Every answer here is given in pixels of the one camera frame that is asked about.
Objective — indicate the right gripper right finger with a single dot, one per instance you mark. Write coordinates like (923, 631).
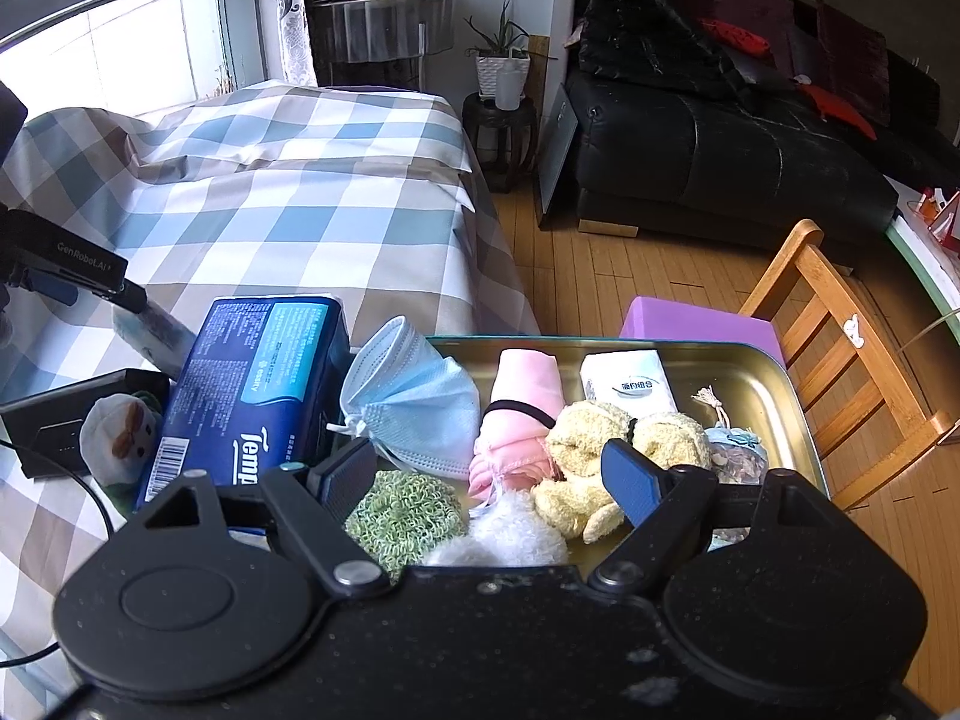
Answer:
(673, 514)

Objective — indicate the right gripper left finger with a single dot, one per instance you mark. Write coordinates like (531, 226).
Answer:
(303, 511)

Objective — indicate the herb sachet pouch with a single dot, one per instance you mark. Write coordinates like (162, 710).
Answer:
(737, 455)

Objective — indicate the green mesh scrubber ball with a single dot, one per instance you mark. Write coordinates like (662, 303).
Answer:
(403, 517)

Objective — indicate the small white tissue pack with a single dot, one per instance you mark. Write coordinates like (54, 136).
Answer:
(634, 380)

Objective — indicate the blue face mask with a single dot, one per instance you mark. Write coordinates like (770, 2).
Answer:
(419, 408)

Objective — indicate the white fluffy cloth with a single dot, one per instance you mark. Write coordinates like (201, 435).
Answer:
(507, 533)

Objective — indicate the pink cloth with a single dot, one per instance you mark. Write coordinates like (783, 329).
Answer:
(510, 452)

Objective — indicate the blue Tempo tissue pack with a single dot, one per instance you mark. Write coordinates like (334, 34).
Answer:
(258, 389)

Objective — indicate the black glasses case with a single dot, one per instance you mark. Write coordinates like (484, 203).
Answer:
(50, 422)

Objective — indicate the gold metal tray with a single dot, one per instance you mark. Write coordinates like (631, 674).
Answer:
(756, 392)

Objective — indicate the snowman plush toy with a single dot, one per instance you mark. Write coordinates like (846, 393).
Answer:
(117, 441)

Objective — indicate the purple box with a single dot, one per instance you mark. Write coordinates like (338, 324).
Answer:
(659, 319)

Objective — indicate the wooden chair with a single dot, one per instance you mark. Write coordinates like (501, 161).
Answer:
(832, 302)

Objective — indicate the checkered sofa cover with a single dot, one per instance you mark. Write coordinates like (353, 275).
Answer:
(371, 196)

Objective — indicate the patterned curtain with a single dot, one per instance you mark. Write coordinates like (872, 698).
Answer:
(294, 43)

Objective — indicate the round side table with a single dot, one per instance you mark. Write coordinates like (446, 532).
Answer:
(379, 42)

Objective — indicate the cluttered white table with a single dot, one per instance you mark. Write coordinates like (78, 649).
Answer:
(936, 269)

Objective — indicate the black plant stand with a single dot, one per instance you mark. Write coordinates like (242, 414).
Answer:
(505, 141)

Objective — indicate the black leather sofa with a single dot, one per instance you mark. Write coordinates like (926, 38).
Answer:
(732, 120)

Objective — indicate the potted plant white pot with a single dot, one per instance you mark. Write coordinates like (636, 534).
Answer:
(503, 58)

